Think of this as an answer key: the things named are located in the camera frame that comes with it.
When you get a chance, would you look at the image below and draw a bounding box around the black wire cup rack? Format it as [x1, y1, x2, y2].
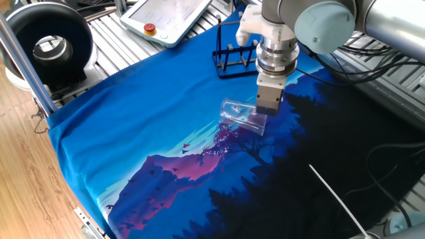
[211, 9, 263, 80]

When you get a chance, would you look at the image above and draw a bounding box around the aluminium frame post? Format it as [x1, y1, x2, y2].
[0, 13, 58, 116]

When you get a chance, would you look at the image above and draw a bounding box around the black round duct fan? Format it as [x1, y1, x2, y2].
[0, 1, 99, 100]

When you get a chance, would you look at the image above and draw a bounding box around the metal corner bracket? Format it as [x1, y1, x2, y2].
[74, 206, 108, 239]

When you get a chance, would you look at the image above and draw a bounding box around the grey Schunk gripper body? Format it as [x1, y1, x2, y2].
[254, 72, 288, 117]

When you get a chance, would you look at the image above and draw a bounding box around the blue landscape print cloth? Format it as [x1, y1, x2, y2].
[46, 6, 425, 239]

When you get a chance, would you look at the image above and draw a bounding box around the white teach pendant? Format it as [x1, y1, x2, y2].
[120, 0, 213, 48]

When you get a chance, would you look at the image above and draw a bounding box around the white cable tie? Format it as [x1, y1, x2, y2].
[308, 163, 373, 239]

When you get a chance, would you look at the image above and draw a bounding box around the clear plastic cup with handle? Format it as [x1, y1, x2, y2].
[218, 97, 268, 137]

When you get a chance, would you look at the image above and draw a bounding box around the aluminium table edge rail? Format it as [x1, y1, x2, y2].
[245, 0, 425, 129]

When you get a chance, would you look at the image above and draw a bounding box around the black cable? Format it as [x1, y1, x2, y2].
[341, 141, 425, 230]
[295, 44, 425, 87]

